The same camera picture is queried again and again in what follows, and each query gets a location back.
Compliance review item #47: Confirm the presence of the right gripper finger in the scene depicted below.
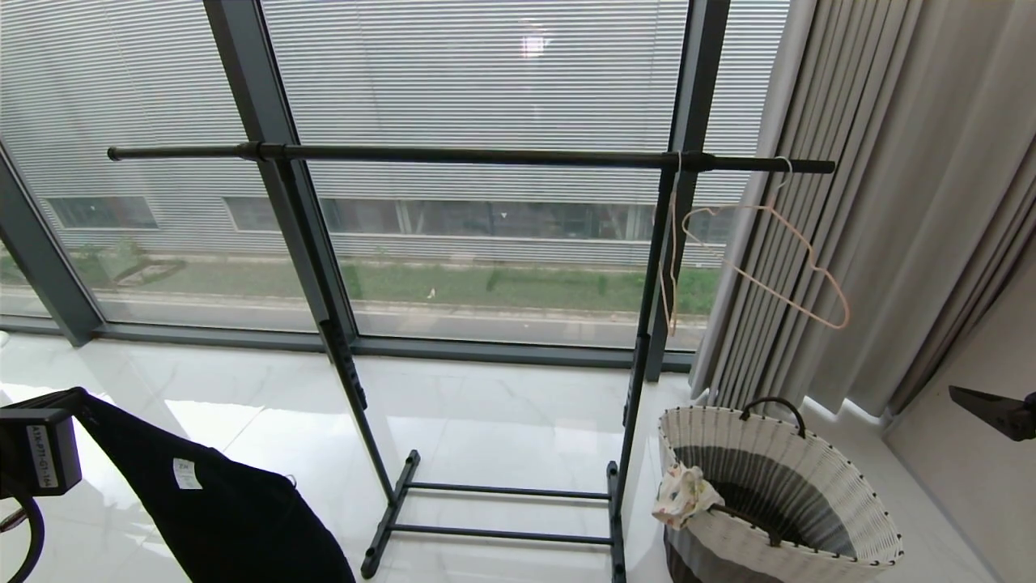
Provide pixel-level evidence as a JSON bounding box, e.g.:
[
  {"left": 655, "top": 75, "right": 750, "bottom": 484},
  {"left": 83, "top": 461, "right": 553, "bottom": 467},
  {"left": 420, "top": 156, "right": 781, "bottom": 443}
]
[{"left": 949, "top": 385, "right": 1036, "bottom": 442}]

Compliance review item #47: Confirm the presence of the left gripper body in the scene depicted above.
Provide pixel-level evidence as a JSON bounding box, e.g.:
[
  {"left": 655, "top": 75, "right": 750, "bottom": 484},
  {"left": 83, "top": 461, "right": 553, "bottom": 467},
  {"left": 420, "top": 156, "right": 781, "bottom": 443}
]
[{"left": 0, "top": 407, "right": 83, "bottom": 496}]

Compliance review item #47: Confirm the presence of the black garment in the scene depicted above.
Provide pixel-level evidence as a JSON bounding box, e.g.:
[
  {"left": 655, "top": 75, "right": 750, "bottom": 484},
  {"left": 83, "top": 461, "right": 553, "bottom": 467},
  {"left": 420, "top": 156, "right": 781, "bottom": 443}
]
[{"left": 73, "top": 387, "right": 357, "bottom": 583}]

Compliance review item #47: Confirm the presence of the pink clothes hanger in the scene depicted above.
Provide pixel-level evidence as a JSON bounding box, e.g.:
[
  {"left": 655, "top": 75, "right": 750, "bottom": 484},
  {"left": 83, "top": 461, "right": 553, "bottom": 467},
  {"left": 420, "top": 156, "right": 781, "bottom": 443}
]
[
  {"left": 659, "top": 154, "right": 683, "bottom": 337},
  {"left": 681, "top": 156, "right": 851, "bottom": 330}
]

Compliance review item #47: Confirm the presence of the white laundry basket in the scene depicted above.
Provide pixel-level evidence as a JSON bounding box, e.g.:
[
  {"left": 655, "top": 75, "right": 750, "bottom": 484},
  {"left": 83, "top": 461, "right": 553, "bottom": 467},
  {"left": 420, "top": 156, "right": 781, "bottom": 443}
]
[{"left": 654, "top": 397, "right": 905, "bottom": 583}]

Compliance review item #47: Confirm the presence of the black clothes rack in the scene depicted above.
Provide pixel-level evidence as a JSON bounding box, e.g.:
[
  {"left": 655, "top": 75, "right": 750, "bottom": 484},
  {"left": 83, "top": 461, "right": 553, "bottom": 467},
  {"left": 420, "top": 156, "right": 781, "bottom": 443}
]
[{"left": 107, "top": 142, "right": 836, "bottom": 583}]

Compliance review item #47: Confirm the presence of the beige curtain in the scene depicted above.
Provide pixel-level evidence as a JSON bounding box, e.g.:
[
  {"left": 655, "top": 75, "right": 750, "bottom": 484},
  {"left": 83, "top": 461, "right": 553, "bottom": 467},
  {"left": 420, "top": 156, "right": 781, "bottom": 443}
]
[{"left": 690, "top": 0, "right": 1036, "bottom": 419}]

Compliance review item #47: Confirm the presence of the cream printed garment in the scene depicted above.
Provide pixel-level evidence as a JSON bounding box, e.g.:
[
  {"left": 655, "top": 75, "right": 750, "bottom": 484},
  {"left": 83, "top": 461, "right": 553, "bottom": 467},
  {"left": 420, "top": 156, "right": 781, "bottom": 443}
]
[{"left": 652, "top": 463, "right": 725, "bottom": 531}]

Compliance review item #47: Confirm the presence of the window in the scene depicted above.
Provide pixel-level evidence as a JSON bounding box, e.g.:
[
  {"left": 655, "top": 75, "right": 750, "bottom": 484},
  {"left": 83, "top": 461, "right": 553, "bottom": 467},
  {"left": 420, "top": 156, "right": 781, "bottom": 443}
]
[{"left": 0, "top": 0, "right": 798, "bottom": 373}]

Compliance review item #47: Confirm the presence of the black cable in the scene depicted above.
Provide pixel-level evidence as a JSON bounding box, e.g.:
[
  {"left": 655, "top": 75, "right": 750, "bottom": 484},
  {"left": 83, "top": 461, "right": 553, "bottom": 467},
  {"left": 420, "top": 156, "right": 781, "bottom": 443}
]
[{"left": 0, "top": 484, "right": 45, "bottom": 583}]

